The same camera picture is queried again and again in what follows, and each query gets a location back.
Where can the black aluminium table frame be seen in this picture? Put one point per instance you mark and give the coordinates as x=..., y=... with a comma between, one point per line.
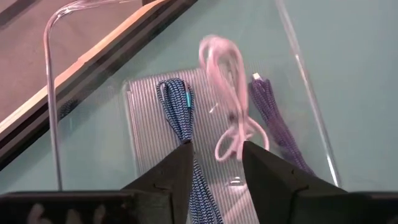
x=102, y=70

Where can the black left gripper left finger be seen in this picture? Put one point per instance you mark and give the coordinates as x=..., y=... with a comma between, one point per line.
x=174, y=174

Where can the clear plastic container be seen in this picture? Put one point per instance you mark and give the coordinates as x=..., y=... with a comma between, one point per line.
x=149, y=124

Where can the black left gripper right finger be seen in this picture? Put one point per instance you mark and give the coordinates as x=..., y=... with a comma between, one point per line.
x=270, y=180

